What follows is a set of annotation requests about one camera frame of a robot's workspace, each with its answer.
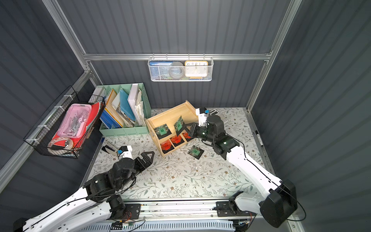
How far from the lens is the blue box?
34.5 inches

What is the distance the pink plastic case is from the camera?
70cm

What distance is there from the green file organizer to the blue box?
159mm
